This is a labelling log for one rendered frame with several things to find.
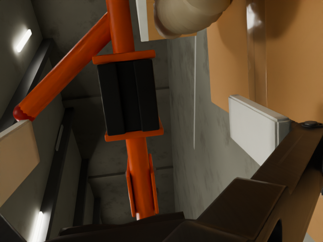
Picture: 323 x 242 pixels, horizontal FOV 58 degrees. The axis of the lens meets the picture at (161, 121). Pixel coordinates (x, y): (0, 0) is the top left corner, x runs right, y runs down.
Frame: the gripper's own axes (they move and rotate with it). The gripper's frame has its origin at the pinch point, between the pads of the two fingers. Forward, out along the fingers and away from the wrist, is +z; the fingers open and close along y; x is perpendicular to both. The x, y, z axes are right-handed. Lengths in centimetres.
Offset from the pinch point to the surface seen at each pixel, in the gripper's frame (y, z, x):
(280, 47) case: 12.8, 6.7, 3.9
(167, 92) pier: 88, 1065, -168
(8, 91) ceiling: -295, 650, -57
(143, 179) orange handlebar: -0.2, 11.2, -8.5
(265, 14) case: 12.8, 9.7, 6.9
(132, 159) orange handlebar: -1.1, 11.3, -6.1
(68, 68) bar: -6.4, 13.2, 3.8
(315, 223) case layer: 52, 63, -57
